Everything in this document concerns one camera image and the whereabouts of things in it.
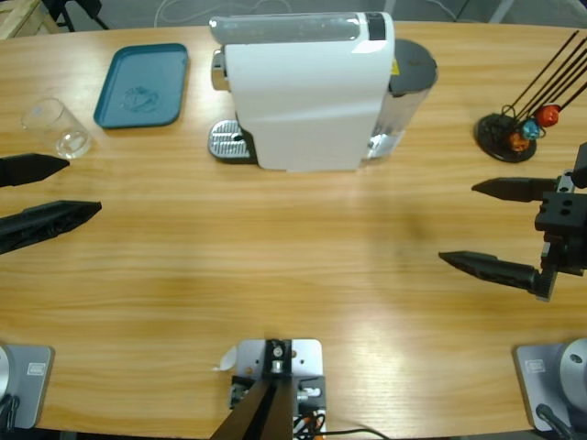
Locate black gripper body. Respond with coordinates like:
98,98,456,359
534,141,587,276

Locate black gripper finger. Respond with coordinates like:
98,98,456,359
0,152,71,188
0,200,103,256
438,249,559,302
471,177,559,203

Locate clear drinking glass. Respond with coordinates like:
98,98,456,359
20,97,94,160

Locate red coffee capsule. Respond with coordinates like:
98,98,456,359
536,104,561,128

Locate white capsule coffee machine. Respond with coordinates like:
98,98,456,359
208,11,396,174

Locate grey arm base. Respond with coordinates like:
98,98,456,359
0,343,56,431
512,337,587,433

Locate black capsule holder with rods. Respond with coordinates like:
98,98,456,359
474,29,587,164

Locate teal plastic tray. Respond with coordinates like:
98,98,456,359
93,42,190,130

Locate black stand legs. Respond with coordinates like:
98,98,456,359
45,0,111,32

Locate grey metal leg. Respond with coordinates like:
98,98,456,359
486,0,515,24

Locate chrome slotted drip tray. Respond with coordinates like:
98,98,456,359
208,118,258,165

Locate white tape tab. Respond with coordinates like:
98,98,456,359
210,346,238,372

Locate black base cable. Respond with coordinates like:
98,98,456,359
0,393,22,432
535,402,574,440

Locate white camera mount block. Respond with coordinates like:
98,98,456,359
223,337,327,440

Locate thin black cable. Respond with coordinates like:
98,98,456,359
320,427,391,440

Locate orange and white wires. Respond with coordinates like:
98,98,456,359
293,409,327,435

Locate dark camera post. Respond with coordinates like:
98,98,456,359
210,338,294,440

